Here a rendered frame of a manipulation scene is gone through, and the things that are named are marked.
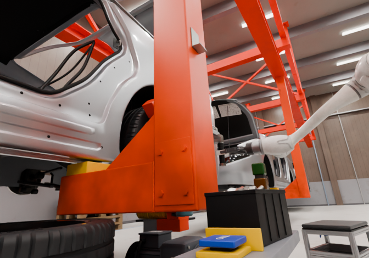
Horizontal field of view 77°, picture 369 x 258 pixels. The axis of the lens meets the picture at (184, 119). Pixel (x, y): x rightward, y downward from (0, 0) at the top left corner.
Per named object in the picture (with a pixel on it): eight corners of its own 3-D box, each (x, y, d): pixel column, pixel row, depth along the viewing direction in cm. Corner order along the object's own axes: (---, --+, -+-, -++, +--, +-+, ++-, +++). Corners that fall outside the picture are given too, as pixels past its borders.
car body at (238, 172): (242, 195, 821) (236, 151, 875) (299, 191, 732) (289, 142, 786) (156, 195, 418) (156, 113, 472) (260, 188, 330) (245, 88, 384)
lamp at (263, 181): (257, 191, 80) (256, 179, 81) (269, 190, 78) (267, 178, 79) (254, 190, 76) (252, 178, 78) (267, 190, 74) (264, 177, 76)
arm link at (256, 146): (266, 155, 137) (256, 156, 140) (263, 140, 140) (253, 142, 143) (262, 153, 130) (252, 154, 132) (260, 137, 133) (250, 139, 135)
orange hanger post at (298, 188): (272, 199, 452) (253, 87, 534) (311, 197, 419) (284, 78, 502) (270, 199, 439) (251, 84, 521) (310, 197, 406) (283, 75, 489)
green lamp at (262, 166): (255, 176, 81) (253, 164, 83) (267, 175, 79) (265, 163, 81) (252, 175, 78) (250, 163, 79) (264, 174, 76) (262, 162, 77)
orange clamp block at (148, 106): (153, 113, 141) (146, 100, 138) (163, 110, 137) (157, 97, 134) (148, 118, 135) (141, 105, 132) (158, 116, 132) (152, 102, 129)
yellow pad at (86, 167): (92, 178, 114) (93, 167, 115) (112, 175, 107) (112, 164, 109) (65, 176, 102) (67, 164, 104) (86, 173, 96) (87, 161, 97)
